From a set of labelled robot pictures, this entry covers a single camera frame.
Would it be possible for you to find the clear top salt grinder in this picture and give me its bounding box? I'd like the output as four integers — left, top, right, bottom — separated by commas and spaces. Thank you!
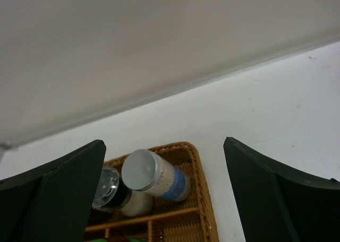
92, 166, 154, 218

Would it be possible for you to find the brown wicker basket tray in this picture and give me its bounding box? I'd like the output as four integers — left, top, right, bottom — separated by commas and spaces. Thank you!
83, 142, 219, 241

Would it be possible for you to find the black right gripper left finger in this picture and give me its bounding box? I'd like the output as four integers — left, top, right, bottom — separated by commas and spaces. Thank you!
1, 140, 106, 241

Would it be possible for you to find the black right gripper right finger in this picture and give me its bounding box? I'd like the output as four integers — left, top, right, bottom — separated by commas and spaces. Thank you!
224, 137, 339, 241

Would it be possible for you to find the red chili sauce bottle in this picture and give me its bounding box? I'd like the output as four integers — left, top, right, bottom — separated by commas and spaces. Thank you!
90, 237, 147, 242

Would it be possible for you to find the tall jar silver lid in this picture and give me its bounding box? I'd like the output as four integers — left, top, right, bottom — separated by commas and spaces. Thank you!
121, 149, 191, 202

